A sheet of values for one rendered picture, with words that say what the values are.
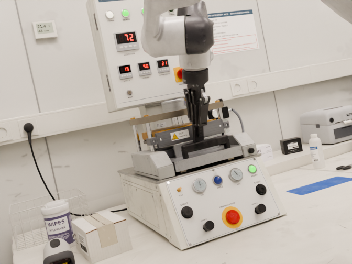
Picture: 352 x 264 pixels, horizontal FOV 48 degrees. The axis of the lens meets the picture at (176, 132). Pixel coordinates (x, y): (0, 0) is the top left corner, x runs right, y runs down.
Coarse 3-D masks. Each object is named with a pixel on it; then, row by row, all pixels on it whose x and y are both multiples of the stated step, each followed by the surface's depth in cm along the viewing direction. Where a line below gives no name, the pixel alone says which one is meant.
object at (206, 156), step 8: (216, 136) 123; (184, 144) 119; (176, 152) 118; (192, 152) 120; (200, 152) 120; (208, 152) 115; (216, 152) 115; (224, 152) 116; (232, 152) 117; (240, 152) 118; (176, 160) 112; (184, 160) 111; (192, 160) 112; (200, 160) 113; (208, 160) 114; (216, 160) 115; (176, 168) 110; (184, 168) 111
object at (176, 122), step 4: (180, 116) 131; (172, 120) 130; (176, 120) 130; (180, 120) 130; (208, 120) 127; (172, 124) 131; (176, 124) 130; (180, 124) 130; (184, 124) 132; (188, 124) 126; (160, 128) 138; (164, 128) 131; (168, 128) 125; (172, 128) 122; (176, 128) 122; (144, 132) 135; (152, 132) 125; (156, 132) 121; (144, 136) 134; (144, 140) 136
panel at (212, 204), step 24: (216, 168) 114; (240, 168) 116; (192, 192) 109; (216, 192) 111; (240, 192) 113; (192, 216) 106; (216, 216) 108; (240, 216) 109; (264, 216) 111; (192, 240) 103
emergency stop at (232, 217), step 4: (228, 212) 108; (232, 212) 108; (236, 212) 109; (228, 216) 108; (232, 216) 108; (236, 216) 108; (228, 220) 107; (232, 220) 107; (236, 220) 108; (232, 224) 108
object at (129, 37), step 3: (129, 33) 139; (132, 33) 139; (120, 36) 138; (123, 36) 138; (126, 36) 139; (129, 36) 139; (132, 36) 139; (120, 39) 138; (123, 39) 138; (126, 39) 138; (129, 39) 139; (132, 39) 139; (120, 42) 138
